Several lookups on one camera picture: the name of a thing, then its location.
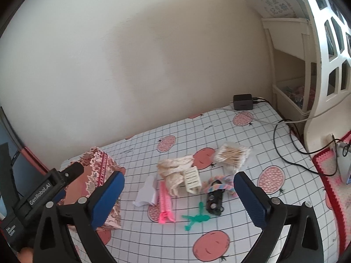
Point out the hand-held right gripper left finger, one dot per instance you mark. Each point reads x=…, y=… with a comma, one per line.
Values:
x=109, y=197

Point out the pink floral cardboard box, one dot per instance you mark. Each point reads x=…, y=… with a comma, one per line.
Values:
x=93, y=169

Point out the dark monitor screen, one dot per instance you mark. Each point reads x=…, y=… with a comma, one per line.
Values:
x=20, y=169

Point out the colourful packets in shelf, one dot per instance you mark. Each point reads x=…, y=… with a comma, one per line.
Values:
x=294, y=93

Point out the black power adapter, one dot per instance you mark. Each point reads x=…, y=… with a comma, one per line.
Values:
x=242, y=101

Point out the white plastic strip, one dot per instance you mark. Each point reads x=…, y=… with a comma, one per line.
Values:
x=192, y=180

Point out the white paper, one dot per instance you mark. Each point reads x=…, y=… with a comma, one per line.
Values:
x=146, y=191

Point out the white storage shelf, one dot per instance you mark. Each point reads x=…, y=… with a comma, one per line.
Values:
x=290, y=60

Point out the person's left hand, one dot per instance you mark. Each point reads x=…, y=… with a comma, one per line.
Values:
x=26, y=255

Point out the black toy car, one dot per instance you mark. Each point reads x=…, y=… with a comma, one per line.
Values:
x=215, y=201

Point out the pomegranate checked desktop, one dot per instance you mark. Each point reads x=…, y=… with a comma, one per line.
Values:
x=288, y=211

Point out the cream lace cloth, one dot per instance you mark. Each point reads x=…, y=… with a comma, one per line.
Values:
x=172, y=169

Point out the pink hair roller clip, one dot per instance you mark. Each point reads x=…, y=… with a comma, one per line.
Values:
x=165, y=200

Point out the white device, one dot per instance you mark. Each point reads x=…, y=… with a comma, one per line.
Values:
x=345, y=167

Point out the green plastic figure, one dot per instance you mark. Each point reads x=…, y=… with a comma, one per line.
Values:
x=196, y=218

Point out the pink crocheted mat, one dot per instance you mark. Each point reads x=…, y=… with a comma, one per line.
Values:
x=334, y=180

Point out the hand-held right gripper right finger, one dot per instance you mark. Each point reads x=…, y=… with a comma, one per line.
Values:
x=251, y=200

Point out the bag of cotton swabs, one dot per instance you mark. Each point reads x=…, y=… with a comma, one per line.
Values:
x=233, y=154

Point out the pink board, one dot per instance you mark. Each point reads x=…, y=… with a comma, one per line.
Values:
x=35, y=159

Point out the white lattice frame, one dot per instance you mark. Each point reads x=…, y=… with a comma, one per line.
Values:
x=323, y=60

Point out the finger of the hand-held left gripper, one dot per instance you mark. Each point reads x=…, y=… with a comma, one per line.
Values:
x=72, y=169

